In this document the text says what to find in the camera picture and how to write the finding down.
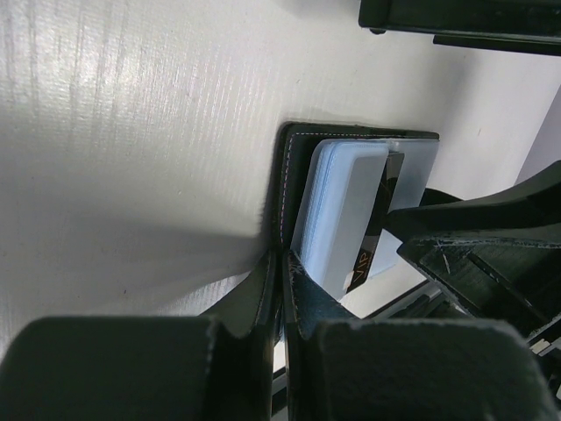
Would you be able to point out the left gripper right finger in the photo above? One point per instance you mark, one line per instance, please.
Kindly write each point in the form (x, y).
(345, 368)

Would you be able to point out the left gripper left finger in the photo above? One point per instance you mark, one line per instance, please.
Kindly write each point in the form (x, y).
(215, 366)

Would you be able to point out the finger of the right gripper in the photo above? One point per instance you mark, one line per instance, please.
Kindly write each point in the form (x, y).
(510, 282)
(531, 203)

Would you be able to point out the black leather card holder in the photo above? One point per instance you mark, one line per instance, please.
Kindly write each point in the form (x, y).
(326, 181)

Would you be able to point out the black card tray box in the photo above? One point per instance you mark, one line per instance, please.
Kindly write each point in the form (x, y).
(527, 27)

